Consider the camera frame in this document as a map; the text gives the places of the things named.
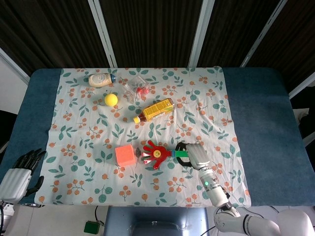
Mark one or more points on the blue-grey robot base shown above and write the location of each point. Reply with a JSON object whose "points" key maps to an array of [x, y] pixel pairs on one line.
{"points": [[157, 221]]}

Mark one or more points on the orange sponge cube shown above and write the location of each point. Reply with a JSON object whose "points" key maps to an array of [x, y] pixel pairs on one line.
{"points": [[125, 155]]}

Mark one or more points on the floral patterned tablecloth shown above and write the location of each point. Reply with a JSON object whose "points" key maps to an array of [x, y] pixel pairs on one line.
{"points": [[147, 132]]}

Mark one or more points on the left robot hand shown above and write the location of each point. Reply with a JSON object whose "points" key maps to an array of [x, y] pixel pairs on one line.
{"points": [[14, 180]]}

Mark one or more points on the yellow label tea bottle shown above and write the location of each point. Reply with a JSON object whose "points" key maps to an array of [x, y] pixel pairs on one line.
{"points": [[155, 110]]}

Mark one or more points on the red hand-shaped clapper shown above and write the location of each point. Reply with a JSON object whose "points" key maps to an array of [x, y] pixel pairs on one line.
{"points": [[157, 155]]}

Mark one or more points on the yellow ball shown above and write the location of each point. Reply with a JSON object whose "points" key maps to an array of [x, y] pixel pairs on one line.
{"points": [[111, 99]]}

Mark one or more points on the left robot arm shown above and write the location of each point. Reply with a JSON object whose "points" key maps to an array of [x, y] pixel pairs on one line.
{"points": [[3, 214]]}

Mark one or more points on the clear plastic box red items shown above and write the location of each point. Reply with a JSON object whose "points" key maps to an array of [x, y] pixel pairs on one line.
{"points": [[136, 89]]}

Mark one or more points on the blue table cover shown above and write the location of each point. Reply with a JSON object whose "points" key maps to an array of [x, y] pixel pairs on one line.
{"points": [[258, 127]]}

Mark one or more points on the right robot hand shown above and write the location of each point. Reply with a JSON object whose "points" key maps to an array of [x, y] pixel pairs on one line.
{"points": [[198, 155]]}

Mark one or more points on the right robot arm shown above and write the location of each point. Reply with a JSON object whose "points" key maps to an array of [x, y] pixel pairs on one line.
{"points": [[221, 196]]}

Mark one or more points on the cream mayonnaise bottle blue cap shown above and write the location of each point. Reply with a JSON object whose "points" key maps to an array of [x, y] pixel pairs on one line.
{"points": [[101, 79]]}

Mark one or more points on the green floor box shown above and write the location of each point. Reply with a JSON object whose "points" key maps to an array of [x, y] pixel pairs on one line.
{"points": [[91, 227]]}

